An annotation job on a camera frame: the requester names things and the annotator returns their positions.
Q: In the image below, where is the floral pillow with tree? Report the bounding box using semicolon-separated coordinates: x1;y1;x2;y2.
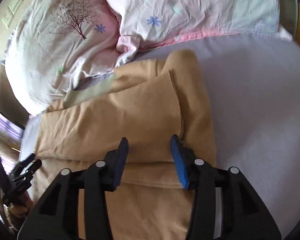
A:
5;0;120;115

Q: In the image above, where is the person's left hand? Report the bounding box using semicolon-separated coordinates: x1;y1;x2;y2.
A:
8;191;34;219

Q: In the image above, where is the purple curtain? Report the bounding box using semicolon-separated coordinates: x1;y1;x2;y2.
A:
0;112;24;150

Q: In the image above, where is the wooden frosted glass headboard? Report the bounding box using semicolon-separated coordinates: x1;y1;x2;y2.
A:
280;0;300;46

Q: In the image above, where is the floral pillow with stars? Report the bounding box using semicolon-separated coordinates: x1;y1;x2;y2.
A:
106;0;292;66

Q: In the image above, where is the wall switch panel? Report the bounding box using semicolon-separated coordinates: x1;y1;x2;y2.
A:
1;0;23;28

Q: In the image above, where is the lavender bed sheet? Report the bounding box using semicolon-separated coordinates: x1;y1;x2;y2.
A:
19;35;300;240

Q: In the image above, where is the tan fleece garment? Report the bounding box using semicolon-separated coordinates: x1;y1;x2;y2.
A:
33;50;216;239

